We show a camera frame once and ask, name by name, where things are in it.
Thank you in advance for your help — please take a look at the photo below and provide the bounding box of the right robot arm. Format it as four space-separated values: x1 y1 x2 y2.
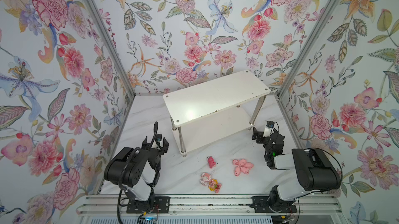
252 127 342 207

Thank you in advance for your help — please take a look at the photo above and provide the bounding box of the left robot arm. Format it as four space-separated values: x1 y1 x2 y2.
104 134 169 202

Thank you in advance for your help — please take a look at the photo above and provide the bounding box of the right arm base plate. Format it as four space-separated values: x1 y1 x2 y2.
249 196 298 214

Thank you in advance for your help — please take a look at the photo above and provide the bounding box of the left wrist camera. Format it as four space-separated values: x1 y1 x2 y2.
155 134 163 146

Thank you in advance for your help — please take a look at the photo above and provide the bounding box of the small red bear toy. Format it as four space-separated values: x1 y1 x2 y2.
207 156 217 169

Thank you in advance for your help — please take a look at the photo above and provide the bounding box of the white two-tier shelf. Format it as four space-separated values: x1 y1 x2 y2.
163 70 271 156

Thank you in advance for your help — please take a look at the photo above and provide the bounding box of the pink pig toy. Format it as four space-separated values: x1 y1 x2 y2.
232 159 254 177

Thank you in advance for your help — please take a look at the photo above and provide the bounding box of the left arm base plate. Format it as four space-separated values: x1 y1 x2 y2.
126 197 170 214

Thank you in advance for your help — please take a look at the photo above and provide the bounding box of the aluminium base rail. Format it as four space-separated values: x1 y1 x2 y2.
77 194 343 217

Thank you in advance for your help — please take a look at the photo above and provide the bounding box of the yellow red flower toy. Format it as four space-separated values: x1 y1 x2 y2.
208 179 222 193

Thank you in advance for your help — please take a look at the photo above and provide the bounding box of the white pink doll toy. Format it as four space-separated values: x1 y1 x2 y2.
200 173 212 187

